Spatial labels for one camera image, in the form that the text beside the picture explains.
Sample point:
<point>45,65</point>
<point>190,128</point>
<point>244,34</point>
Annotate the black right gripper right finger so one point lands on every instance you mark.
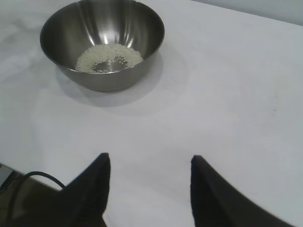
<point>213,203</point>

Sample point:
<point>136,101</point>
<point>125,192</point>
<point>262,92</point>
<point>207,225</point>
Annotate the white rice grains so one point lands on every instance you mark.
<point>94,56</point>

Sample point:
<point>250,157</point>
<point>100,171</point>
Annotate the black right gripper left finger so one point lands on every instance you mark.
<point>90,196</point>

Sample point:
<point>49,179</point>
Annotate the stainless steel mixing bowl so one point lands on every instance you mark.
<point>78,26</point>

